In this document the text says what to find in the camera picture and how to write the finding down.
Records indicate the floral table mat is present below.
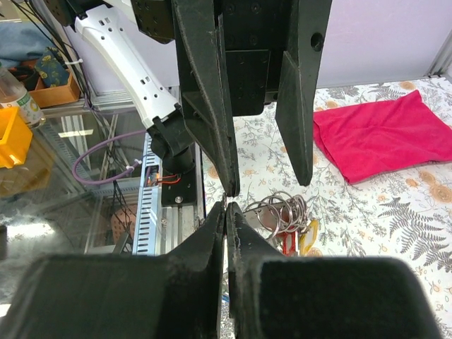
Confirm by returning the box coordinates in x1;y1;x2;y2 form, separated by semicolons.
203;79;452;339

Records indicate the white slotted cable duct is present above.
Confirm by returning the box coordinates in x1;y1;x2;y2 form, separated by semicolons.
133;134;161;256

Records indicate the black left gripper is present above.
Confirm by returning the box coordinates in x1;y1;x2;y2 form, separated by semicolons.
130;0;333;197

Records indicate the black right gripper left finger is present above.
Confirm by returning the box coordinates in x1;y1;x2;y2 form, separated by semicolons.
1;202;225;338

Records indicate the wooden tray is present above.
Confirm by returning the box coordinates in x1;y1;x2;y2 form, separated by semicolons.
25;71;81;108

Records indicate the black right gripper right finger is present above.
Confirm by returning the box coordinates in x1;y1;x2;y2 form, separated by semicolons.
225;203;441;338

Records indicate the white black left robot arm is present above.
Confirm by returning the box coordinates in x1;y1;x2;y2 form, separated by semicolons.
46;1;331;197

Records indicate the orange plastic box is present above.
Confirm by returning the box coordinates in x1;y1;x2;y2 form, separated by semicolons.
0;107;32;169

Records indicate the red folded cloth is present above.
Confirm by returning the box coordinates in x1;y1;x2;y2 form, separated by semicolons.
314;90;451;184

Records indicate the clear plastic bottle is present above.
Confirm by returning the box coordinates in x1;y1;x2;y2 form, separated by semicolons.
1;66;45;129

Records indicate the grey metal key organiser ring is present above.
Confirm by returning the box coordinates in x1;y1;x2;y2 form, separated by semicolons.
242;190;321;257

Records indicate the aluminium front rail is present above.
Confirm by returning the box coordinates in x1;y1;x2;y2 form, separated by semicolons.
155;205;205;255

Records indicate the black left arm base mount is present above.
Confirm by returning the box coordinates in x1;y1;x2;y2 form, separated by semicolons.
161;145;197;207

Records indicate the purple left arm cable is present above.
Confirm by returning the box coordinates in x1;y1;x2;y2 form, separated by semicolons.
71;129;148;184

